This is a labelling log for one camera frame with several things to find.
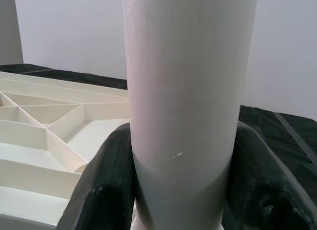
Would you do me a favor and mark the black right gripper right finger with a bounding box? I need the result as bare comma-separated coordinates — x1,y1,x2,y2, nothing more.
222,121,317,230

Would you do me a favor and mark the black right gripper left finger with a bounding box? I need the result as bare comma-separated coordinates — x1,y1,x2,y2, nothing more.
58,122,136,230

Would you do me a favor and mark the white plastic table top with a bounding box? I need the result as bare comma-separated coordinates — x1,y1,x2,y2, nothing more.
0,71,139,230

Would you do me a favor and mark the white plastic table leg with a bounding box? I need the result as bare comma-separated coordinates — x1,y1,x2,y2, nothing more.
122,0,258,230

